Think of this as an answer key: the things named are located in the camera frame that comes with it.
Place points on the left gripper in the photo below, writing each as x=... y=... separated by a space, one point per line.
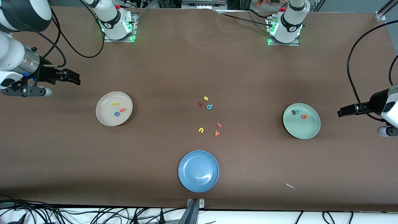
x=373 y=105

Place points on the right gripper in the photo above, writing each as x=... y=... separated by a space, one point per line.
x=46 y=73

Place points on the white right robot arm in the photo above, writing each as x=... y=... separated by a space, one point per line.
x=112 y=18

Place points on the green plate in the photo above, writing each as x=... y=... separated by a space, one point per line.
x=303 y=129

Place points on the beige brown plate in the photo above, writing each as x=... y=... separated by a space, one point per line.
x=108 y=119

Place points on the white torn paper scrap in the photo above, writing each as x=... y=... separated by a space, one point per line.
x=290 y=186

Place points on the brown paper table cover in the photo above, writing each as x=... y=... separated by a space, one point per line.
x=199 y=62

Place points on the orange artificial flowers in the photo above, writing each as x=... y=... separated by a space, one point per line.
x=267 y=2

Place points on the grey equipment box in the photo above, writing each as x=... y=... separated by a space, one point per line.
x=203 y=3

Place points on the blue plate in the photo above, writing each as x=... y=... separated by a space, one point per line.
x=199 y=171

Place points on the aluminium frame profile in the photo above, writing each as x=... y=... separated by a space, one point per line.
x=384 y=12

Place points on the metal camera stand bracket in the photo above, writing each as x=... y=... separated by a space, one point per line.
x=201 y=202

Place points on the black camera stand pole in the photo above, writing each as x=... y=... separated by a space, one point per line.
x=190 y=214

